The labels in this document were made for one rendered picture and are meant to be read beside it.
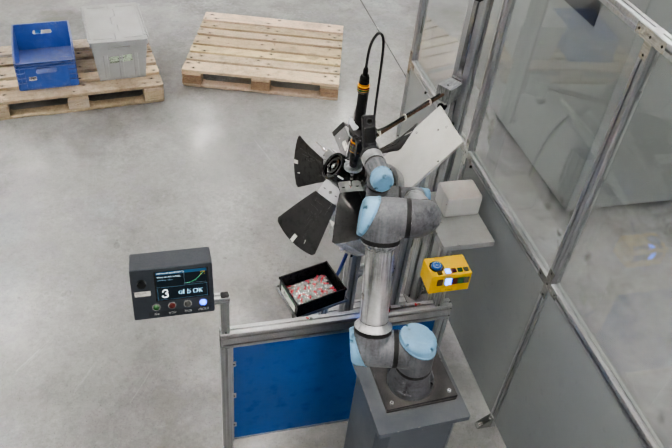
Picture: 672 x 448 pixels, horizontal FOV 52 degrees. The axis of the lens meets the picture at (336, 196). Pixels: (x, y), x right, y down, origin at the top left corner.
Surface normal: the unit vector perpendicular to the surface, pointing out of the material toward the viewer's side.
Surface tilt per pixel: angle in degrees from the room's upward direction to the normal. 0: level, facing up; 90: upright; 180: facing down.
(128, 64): 95
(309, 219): 56
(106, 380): 0
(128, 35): 0
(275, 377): 90
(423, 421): 0
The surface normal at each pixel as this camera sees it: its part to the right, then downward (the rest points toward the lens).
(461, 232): 0.09, -0.76
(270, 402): 0.23, 0.64
